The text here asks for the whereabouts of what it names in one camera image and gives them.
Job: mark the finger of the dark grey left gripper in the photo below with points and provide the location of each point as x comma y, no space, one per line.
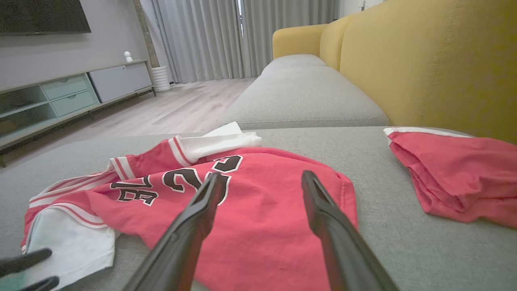
42,284
24,260

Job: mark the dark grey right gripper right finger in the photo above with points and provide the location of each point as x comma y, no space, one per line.
347,258

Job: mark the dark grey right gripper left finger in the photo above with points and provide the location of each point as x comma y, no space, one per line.
177,250

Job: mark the red jersey with white sleeves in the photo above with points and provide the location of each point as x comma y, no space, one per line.
262,218

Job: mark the red shorts with white stripes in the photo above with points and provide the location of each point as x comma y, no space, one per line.
460,173

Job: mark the large grey sofa seat cushion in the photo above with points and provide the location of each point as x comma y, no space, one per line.
383,250

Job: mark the medium grey sofa seat cushion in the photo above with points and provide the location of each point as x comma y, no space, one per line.
303,101

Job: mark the white ribbed cylinder appliance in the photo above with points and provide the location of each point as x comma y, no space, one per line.
161,79

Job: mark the low grey television cabinet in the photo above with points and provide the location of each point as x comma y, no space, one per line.
72,95

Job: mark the small white figurine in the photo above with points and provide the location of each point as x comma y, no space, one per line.
128,57

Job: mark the small grey sofa seat cushion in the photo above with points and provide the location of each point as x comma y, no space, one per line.
293,62

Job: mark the grey pleated curtains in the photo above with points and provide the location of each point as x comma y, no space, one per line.
202,40

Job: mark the narrow yellow sofa backrest cushion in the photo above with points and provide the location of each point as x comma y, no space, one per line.
333,44

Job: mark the wide yellow sofa backrest cushion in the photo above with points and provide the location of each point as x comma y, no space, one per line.
436,60

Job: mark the yellow sofa armrest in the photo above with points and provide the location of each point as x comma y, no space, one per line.
297,40

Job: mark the black flat television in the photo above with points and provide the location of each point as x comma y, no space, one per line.
40,16

